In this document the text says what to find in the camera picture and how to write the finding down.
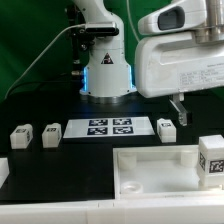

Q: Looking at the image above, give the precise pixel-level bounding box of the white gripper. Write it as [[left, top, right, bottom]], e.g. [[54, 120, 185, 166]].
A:
[[135, 32, 224, 126]]

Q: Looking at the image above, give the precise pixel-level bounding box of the white square table top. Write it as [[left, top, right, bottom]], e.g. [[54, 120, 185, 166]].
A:
[[113, 145, 224, 200]]

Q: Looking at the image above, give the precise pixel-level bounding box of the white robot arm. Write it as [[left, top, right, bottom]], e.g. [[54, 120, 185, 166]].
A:
[[73, 0, 224, 126]]

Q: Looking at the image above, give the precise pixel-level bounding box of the white sheet with markers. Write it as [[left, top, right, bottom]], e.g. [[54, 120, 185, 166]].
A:
[[63, 117, 154, 139]]

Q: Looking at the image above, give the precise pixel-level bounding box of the white left obstacle block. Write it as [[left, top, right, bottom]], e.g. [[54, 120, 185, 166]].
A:
[[0, 158, 9, 188]]

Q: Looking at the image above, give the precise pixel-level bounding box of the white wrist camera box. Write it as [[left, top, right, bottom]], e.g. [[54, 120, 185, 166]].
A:
[[138, 0, 207, 35]]

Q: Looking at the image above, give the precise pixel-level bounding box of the grey cable right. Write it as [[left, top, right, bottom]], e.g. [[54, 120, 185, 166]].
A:
[[125, 0, 141, 44]]

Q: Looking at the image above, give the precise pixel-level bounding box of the grey cable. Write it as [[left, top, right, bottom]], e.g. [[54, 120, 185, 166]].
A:
[[125, 0, 141, 44], [3, 23, 86, 101]]

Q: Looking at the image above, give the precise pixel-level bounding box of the white front obstacle rail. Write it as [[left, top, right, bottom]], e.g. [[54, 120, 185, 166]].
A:
[[0, 197, 224, 224]]

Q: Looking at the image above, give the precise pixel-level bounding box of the black camera on stand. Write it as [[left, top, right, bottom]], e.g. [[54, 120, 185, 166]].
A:
[[65, 4, 119, 76]]

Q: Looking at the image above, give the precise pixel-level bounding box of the grey cable left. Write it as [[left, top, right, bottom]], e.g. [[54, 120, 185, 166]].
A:
[[3, 23, 86, 101]]

